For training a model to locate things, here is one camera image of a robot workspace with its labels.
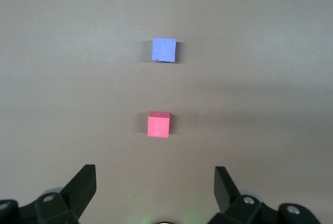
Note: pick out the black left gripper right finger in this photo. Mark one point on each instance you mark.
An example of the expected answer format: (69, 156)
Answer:
(247, 211)

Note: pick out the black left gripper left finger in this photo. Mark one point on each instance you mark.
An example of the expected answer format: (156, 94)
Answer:
(52, 211)

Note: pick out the red foam block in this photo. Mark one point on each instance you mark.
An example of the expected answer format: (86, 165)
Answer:
(158, 126)

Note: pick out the purple foam block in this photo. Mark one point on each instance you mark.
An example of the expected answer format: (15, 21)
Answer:
(164, 50)

